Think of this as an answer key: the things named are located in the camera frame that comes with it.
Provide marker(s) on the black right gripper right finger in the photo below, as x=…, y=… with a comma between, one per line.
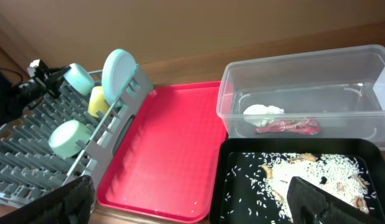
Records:
x=309, y=204

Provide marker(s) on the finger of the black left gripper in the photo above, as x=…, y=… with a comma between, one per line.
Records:
x=55, y=77

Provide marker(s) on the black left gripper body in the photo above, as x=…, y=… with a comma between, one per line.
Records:
x=35, y=88

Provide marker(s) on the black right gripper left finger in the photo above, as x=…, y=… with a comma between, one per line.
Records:
x=70, y=203

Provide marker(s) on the blue bowl with rice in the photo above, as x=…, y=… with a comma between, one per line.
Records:
x=79, y=79

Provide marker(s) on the yellow plastic cup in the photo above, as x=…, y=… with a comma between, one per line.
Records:
x=97, y=102

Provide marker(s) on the light green bowl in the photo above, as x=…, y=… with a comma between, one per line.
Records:
x=63, y=139

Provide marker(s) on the light blue plate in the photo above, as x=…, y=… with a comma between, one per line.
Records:
x=118, y=70

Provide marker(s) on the red snack wrapper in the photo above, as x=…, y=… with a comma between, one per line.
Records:
x=297, y=126

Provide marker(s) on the white tissue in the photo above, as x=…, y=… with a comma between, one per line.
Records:
x=261, y=110

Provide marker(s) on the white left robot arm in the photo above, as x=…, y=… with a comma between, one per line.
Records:
x=15, y=97

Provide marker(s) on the spilled rice food waste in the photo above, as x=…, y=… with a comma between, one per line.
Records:
x=335, y=174

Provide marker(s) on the grey dishwasher rack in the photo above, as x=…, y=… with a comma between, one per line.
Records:
x=30, y=169

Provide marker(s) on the black plastic tray bin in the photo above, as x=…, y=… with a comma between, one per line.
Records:
x=223, y=186

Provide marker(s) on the red plastic tray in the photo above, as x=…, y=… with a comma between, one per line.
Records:
x=165, y=166

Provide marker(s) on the clear plastic bin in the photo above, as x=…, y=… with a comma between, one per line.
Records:
x=342, y=89

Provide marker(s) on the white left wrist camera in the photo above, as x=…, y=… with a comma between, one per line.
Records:
x=37, y=68

